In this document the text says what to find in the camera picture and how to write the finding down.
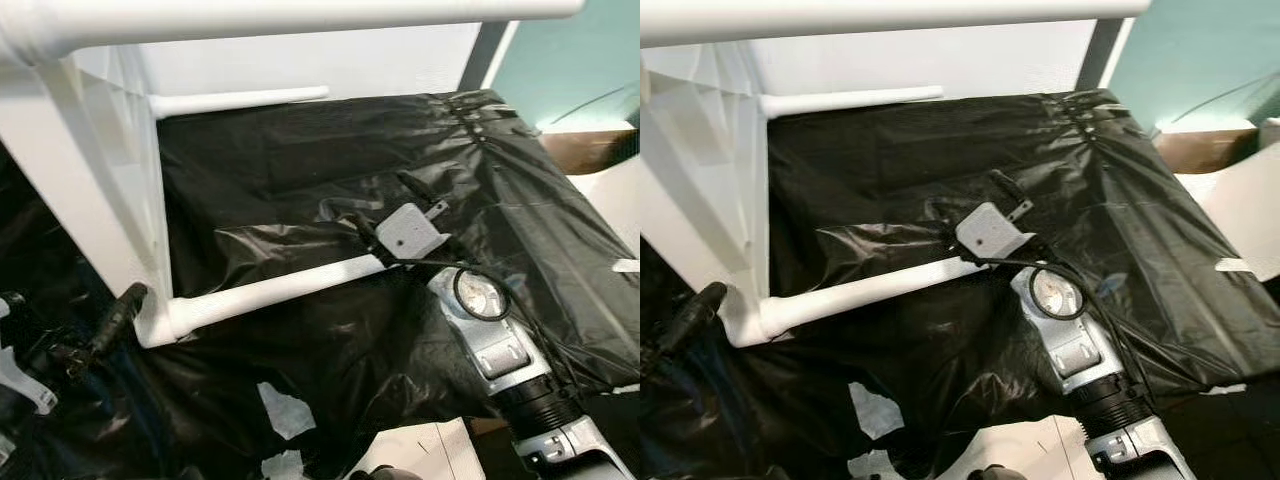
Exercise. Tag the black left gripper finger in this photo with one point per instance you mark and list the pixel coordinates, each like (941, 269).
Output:
(695, 315)
(118, 315)

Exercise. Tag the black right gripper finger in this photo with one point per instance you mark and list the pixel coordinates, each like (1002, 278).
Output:
(1004, 186)
(360, 232)
(950, 230)
(415, 188)

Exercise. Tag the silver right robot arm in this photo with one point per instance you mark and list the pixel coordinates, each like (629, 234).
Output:
(1075, 345)
(490, 340)

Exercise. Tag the white edge tape strip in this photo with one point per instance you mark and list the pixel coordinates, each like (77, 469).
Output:
(1228, 388)
(625, 388)

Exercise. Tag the black plastic cover sheet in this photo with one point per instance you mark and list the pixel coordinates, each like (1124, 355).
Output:
(300, 170)
(900, 170)

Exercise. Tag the white tape scrap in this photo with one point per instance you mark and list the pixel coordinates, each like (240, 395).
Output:
(627, 266)
(1235, 265)

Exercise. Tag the white side furniture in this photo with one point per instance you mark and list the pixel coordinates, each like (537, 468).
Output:
(1240, 210)
(615, 200)

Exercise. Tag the brown wooden furniture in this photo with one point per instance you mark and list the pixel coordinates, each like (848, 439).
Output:
(1205, 150)
(590, 150)

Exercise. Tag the torn white tape patch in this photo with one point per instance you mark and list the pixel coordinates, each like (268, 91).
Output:
(285, 415)
(875, 412)

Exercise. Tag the teal glass partition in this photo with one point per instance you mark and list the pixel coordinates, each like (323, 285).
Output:
(590, 60)
(1210, 60)

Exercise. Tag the small white tape strip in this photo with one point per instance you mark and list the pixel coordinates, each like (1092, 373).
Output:
(872, 465)
(283, 465)

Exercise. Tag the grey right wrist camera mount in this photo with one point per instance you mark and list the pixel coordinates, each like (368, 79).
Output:
(410, 232)
(990, 232)

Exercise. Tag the black vertical frame post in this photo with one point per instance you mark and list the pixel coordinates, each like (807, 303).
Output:
(485, 55)
(1103, 55)

